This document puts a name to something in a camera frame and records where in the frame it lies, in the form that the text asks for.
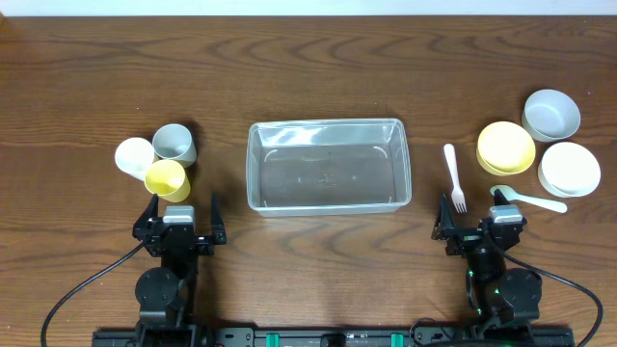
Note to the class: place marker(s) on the mint green plastic spoon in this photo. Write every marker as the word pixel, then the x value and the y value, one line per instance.
pixel 510 194

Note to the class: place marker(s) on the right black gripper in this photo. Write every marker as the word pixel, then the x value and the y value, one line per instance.
pixel 475 236

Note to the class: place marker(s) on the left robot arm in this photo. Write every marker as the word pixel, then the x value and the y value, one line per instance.
pixel 166 293

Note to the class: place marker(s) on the white plastic bowl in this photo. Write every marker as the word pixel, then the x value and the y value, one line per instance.
pixel 569 170

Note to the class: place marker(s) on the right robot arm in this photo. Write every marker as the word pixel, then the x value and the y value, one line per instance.
pixel 506 299

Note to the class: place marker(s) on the yellow plastic cup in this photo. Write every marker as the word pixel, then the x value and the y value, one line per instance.
pixel 168 180

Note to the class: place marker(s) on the white plastic cup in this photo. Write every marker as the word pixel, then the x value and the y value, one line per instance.
pixel 134 156

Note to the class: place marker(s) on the grey plastic cup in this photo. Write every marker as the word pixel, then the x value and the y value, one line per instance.
pixel 175 142

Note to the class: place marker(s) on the clear plastic container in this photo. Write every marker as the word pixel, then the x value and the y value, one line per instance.
pixel 298 168

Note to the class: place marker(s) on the pink plastic fork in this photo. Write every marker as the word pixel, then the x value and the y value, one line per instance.
pixel 457 195

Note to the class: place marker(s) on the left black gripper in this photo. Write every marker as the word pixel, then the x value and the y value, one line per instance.
pixel 178 239

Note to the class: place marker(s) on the yellow plastic bowl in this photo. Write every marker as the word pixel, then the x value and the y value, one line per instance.
pixel 505 148

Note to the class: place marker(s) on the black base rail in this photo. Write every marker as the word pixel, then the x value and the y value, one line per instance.
pixel 416 336

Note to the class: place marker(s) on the grey plastic bowl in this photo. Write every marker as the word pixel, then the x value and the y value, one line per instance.
pixel 550 116

